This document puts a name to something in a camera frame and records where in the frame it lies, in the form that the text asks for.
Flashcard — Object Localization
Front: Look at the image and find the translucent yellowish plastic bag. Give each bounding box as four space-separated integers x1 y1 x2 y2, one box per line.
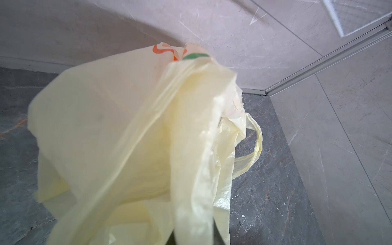
28 43 263 245

